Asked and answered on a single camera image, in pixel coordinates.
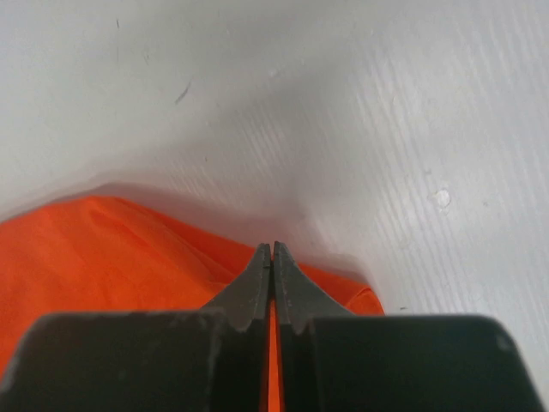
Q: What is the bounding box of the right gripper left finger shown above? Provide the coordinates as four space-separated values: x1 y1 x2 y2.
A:
1 244 271 411

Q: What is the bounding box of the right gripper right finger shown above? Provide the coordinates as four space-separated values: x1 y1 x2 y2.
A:
272 243 543 411

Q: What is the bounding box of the orange t-shirt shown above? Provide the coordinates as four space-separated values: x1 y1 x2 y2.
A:
0 195 386 412

